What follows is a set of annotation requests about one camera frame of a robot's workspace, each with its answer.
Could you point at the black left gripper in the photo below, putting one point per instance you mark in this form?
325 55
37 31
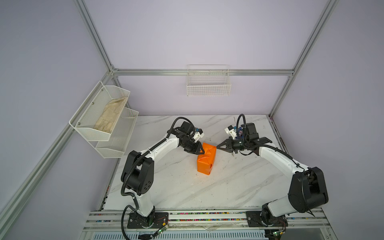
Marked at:
198 146

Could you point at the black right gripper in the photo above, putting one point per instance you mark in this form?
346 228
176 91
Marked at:
228 145

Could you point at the orange wrapping paper sheet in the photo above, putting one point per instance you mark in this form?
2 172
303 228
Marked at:
206 161

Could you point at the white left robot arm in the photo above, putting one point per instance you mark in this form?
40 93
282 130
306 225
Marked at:
138 173

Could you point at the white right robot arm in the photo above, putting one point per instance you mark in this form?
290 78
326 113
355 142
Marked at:
307 189

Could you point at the white mesh lower shelf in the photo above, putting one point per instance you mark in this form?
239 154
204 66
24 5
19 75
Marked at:
116 146

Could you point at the white mesh shelf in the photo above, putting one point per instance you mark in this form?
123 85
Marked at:
116 146
84 123

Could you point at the beige cloth in shelf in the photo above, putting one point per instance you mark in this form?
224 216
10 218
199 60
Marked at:
110 115

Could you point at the white mesh upper shelf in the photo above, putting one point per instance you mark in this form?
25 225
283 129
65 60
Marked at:
84 123

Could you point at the white wire wall basket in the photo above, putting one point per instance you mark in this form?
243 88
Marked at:
208 81

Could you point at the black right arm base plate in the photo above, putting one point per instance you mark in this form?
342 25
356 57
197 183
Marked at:
264 219

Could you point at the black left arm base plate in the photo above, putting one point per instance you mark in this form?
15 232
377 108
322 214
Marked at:
147 220

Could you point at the aluminium front rail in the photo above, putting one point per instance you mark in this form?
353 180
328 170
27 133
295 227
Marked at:
209 220

